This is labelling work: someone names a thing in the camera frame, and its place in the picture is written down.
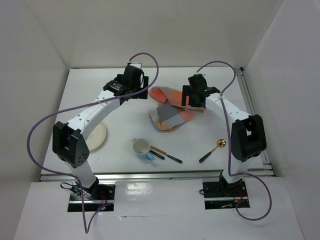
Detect orange grey checked placemat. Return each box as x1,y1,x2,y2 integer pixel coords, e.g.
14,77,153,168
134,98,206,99
148,86,204,132

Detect gold spoon dark handle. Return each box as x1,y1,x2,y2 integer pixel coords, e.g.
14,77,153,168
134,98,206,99
199,139,226,163

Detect cream round plate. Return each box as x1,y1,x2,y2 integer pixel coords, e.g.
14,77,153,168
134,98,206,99
86,122,107,152

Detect blue white mug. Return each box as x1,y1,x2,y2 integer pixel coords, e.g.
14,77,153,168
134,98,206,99
132,138,154,161

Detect gold fork dark handle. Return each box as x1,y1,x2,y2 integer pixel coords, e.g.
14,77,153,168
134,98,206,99
132,137,166,160

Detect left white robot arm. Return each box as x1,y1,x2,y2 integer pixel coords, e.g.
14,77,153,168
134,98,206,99
52,62,149,200

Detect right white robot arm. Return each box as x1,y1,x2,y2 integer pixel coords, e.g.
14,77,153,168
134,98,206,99
181,74,267,196

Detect gold knife dark handle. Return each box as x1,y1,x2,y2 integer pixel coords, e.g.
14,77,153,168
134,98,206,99
150,145,183,164

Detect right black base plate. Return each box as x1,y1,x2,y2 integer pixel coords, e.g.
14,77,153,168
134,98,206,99
199,180,250,210

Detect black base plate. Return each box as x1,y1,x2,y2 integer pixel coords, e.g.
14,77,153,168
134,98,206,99
199,180,250,210
60,182,116,213

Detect right aluminium rail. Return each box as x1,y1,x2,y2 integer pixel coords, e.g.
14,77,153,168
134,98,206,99
235,67,275,177

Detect aluminium rail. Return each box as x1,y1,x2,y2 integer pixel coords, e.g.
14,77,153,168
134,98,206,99
235,67,275,177
39,169,226,182

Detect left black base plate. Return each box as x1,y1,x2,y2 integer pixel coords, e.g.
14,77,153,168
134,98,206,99
60,182,116,213

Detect front aluminium rail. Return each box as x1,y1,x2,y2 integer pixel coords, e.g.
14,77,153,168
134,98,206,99
39,169,226,182

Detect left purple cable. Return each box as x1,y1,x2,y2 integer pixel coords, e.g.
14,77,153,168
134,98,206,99
26,52,160,234

